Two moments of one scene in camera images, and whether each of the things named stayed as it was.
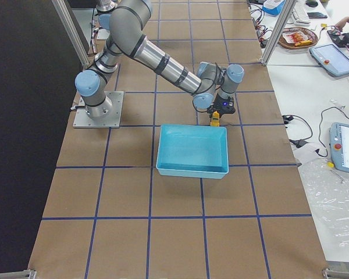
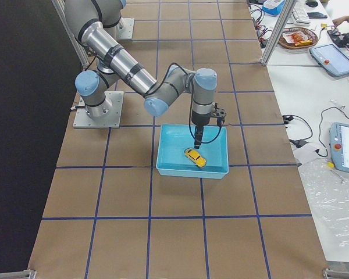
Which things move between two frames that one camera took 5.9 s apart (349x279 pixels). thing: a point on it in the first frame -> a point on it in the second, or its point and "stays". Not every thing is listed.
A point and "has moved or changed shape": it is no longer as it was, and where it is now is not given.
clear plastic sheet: [334, 197] stays
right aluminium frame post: [74, 31] stays
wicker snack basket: [295, 38] stays
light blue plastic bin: [198, 151] stays
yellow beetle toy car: [215, 119] has moved or changed shape
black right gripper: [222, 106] -> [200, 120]
